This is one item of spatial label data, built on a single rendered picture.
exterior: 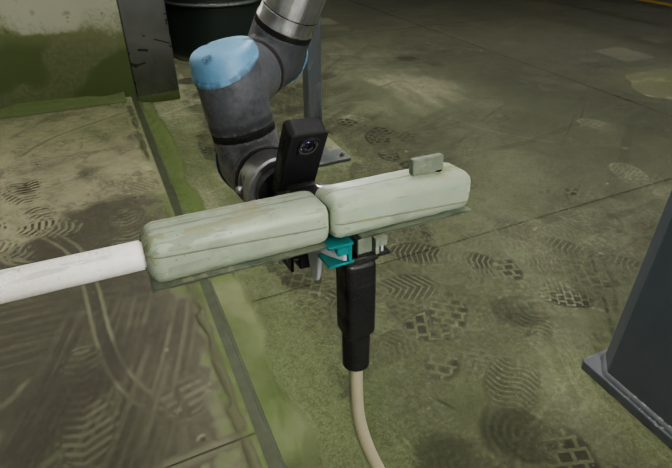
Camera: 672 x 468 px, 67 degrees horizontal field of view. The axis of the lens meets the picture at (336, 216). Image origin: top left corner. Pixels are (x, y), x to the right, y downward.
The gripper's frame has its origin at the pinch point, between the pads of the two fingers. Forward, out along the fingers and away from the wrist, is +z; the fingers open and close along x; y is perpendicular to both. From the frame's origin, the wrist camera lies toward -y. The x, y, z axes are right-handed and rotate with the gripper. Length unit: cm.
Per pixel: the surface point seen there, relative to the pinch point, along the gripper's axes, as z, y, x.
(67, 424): -38, 44, 33
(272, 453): -18.5, 44.8, 4.4
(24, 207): -118, 34, 40
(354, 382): -0.9, 18.3, -0.4
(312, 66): -115, 1, -47
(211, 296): -59, 40, 3
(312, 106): -117, 14, -48
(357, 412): -0.9, 22.9, -0.8
